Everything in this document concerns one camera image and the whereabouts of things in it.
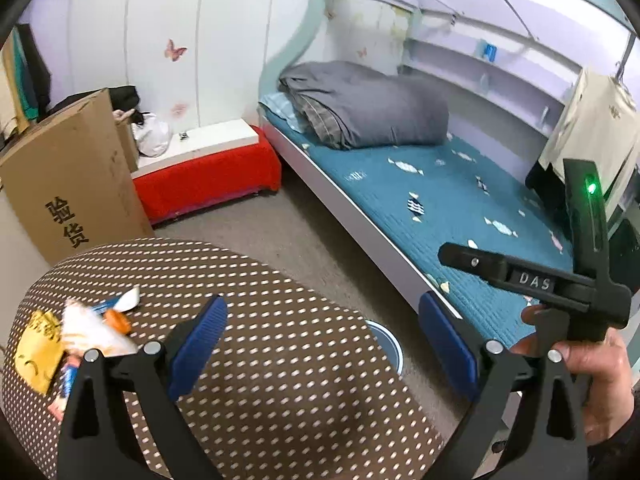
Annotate teal bed sheet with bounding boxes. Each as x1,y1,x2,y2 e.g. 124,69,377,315
262,110,577,349

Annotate red step platform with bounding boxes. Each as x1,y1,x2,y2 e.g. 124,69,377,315
130,119,282,226

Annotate person's right hand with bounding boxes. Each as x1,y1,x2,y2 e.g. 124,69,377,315
512,305,637,447

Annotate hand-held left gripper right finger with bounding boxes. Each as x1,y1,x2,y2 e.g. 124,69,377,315
419,291,591,480

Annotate metal trash bin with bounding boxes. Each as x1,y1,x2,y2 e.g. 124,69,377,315
363,319,404,377

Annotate yellow snack packet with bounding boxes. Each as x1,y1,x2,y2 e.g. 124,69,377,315
14,310,66,395

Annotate grey duvet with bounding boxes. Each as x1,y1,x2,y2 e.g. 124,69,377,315
278,61,450,151

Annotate cream hanging shirt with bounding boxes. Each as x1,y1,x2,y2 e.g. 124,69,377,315
538,66,639,207

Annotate black cloth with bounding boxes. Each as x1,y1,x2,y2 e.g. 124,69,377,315
49,85,142,117

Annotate teal bunk bed frame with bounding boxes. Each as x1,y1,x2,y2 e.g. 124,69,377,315
256,0,640,356

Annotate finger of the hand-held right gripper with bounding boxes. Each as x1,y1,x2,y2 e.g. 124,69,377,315
438,242,512,287

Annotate brown polka dot table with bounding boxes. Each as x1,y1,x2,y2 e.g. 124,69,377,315
0,240,447,480

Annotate pink blue snack wrapper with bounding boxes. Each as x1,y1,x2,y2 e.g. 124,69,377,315
50,357,82,417

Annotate person's right forearm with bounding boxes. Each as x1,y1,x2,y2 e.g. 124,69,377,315
586,390,640,480

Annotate orange snack wrapper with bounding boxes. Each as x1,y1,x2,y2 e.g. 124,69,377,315
104,310,134,336

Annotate clear plastic bag yellow print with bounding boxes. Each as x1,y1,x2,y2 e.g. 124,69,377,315
60,299,139,359

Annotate dark hanging jacket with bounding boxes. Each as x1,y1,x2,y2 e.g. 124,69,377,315
15,24,52,112

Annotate green hanging garment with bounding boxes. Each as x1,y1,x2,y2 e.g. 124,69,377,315
11,35,37,122

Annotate white wardrobe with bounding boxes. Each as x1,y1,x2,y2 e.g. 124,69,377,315
20,0,322,132

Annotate white plastic bag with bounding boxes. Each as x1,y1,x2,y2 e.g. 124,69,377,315
130,112,171,157

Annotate large cardboard box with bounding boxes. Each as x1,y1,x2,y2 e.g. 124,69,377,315
0,88,154,266

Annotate blue plaid pillow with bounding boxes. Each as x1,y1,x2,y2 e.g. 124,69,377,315
258,91,307,134

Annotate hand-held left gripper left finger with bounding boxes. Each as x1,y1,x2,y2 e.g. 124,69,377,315
57,295,229,480

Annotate small pale snack packet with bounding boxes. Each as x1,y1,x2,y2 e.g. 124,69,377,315
97,286,141,317

